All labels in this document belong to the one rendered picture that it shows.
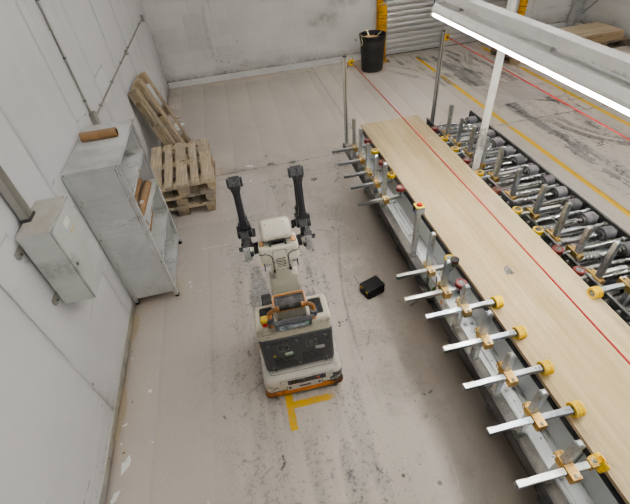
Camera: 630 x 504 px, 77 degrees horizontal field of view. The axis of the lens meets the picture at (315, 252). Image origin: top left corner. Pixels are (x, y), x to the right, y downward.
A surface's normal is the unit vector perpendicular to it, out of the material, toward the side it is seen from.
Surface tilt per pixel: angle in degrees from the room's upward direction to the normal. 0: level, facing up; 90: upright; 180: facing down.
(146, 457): 0
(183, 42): 90
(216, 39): 90
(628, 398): 0
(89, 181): 90
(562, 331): 0
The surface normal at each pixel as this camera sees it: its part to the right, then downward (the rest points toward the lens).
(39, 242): 0.22, 0.65
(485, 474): -0.07, -0.73
